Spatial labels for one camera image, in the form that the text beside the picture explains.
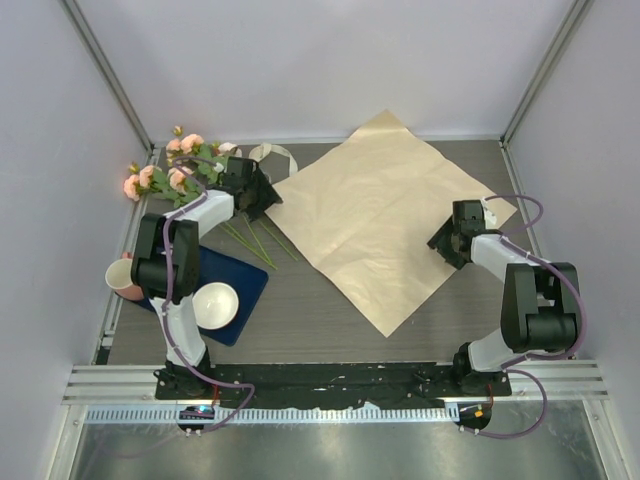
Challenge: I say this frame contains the kraft wrapping paper sheet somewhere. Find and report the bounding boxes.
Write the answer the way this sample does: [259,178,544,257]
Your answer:
[267,110,516,336]

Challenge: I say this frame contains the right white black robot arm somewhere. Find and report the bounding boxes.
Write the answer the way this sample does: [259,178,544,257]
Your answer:
[427,200,585,395]

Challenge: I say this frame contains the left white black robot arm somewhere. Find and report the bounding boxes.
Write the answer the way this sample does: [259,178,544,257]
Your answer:
[131,156,282,399]

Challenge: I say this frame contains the cream ribbon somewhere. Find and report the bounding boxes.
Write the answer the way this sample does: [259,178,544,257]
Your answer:
[248,143,299,185]

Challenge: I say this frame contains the white bowl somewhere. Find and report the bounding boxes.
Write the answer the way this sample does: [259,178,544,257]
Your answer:
[193,282,239,330]

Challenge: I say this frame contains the pink cup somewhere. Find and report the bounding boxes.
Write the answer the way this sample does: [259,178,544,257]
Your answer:
[104,252,144,302]

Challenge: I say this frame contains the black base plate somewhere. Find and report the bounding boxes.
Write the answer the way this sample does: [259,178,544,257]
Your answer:
[154,362,512,410]

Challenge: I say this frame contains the slotted white cable duct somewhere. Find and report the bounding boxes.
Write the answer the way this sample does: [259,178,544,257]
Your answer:
[85,403,459,425]

